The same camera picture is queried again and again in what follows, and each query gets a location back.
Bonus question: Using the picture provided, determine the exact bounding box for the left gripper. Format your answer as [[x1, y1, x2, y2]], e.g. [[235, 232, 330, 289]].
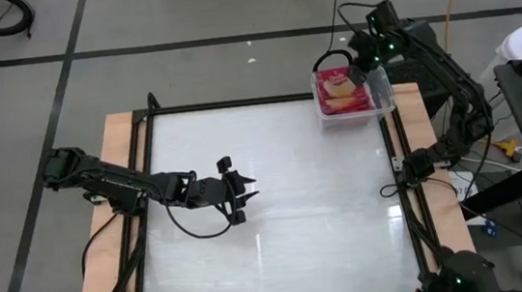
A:
[[179, 152, 265, 233]]

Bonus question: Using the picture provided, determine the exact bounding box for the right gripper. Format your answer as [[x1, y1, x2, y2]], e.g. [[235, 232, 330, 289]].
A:
[[343, 23, 409, 88]]

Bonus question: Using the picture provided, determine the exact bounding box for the clear plastic bin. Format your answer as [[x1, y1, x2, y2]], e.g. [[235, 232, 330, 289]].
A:
[[308, 60, 399, 131]]

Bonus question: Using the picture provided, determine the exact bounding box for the black mesh computer case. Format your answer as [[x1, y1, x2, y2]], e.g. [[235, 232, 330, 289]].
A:
[[379, 50, 459, 124]]

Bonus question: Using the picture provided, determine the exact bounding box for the wooden base board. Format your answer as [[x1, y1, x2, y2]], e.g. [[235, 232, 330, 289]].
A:
[[54, 75, 490, 292]]

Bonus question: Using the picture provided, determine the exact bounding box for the white paper sheet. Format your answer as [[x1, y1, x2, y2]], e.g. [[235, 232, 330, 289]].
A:
[[447, 166, 489, 230]]

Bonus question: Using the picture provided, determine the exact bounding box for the yellow plug connector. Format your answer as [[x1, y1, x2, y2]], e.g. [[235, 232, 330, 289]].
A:
[[492, 136, 522, 164]]

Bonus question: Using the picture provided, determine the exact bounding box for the black desk support bar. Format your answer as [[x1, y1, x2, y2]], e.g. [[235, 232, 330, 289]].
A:
[[455, 165, 522, 219]]

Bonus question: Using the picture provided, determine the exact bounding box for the small blue object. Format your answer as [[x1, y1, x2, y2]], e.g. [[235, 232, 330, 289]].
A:
[[483, 218, 501, 239]]

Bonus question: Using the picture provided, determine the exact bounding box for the black device with green light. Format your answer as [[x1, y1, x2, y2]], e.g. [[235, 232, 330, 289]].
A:
[[410, 243, 504, 292]]

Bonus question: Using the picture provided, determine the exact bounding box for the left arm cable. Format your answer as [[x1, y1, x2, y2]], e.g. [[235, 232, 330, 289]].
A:
[[163, 194, 237, 245]]

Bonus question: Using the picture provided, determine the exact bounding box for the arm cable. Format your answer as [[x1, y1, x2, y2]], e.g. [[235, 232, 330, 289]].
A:
[[335, 0, 382, 37], [163, 194, 237, 245]]

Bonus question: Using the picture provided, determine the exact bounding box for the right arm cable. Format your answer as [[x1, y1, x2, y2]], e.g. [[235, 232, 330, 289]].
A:
[[335, 0, 382, 37]]

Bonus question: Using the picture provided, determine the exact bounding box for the black table frame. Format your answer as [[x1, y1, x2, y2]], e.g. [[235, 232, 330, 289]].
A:
[[63, 73, 494, 292]]

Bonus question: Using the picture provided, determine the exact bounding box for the white metal bracket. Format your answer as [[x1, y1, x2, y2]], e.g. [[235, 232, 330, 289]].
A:
[[391, 154, 409, 173]]

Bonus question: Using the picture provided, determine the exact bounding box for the black corner post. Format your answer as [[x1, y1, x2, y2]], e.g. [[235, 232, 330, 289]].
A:
[[145, 91, 162, 114]]

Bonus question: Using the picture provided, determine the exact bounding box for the white cable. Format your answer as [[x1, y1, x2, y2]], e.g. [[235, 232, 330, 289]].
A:
[[458, 150, 522, 180]]

